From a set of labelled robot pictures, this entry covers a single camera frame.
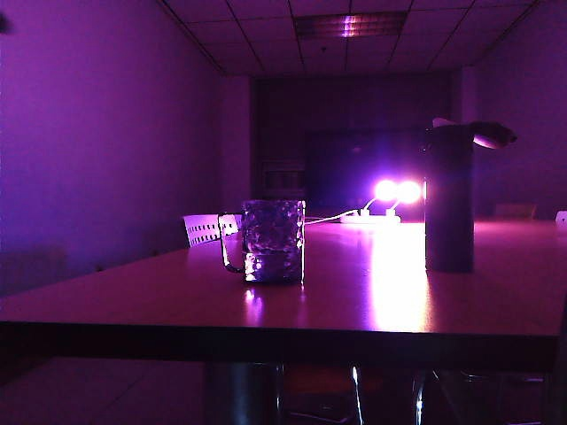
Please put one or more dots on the large dark wall screen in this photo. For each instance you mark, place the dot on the large dark wall screen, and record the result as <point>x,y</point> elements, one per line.
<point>354,168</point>

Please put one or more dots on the ceiling louvre light fixture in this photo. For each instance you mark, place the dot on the ceiling louvre light fixture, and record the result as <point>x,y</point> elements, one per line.
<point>350,24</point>

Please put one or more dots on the bright gooseneck plug-in lamp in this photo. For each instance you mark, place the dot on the bright gooseneck plug-in lamp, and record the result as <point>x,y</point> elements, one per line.
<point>409,191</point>
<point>384,190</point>

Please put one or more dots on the metal table leg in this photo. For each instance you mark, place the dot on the metal table leg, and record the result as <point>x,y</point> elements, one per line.
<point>241,394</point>

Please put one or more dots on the white power strip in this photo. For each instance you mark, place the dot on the white power strip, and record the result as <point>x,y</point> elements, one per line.
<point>376,218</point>

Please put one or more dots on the clear textured glass mug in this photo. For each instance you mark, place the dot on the clear textured glass mug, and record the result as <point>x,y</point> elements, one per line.
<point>272,239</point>

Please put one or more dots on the white perforated chair back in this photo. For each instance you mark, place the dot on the white perforated chair back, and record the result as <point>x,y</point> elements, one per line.
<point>204,230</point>

